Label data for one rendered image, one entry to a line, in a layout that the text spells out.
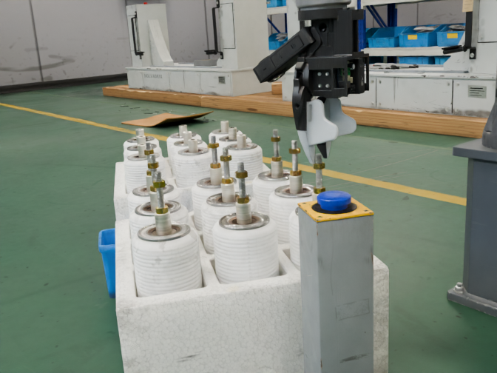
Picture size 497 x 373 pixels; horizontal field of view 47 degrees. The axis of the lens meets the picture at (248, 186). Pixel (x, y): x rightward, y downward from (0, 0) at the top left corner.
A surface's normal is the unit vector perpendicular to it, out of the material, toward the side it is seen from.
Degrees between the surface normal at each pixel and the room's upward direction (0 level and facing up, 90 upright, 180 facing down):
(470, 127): 90
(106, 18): 90
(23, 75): 90
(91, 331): 0
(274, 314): 90
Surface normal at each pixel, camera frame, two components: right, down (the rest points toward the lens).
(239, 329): 0.22, 0.25
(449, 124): -0.78, 0.21
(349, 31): -0.58, 0.25
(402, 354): -0.06, -0.96
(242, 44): 0.62, 0.17
